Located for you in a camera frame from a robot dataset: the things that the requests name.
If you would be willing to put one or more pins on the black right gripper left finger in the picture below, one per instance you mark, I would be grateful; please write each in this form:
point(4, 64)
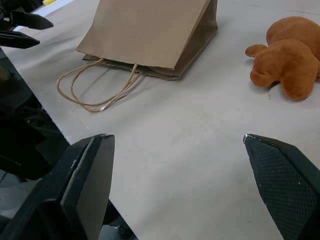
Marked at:
point(82, 190)

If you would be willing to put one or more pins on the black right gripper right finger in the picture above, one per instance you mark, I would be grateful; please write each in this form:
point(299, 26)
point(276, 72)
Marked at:
point(287, 190)

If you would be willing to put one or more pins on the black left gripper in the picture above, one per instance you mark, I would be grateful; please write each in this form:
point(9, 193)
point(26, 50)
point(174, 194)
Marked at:
point(5, 17)

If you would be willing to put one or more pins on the yellow object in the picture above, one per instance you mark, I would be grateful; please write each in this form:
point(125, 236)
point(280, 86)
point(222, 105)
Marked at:
point(48, 1)

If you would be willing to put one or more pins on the dark robot body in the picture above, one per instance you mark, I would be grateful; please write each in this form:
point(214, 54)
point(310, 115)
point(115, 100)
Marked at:
point(22, 125)

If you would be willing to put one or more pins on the orange plush toy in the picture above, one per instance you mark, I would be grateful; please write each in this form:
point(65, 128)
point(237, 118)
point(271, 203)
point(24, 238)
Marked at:
point(287, 62)

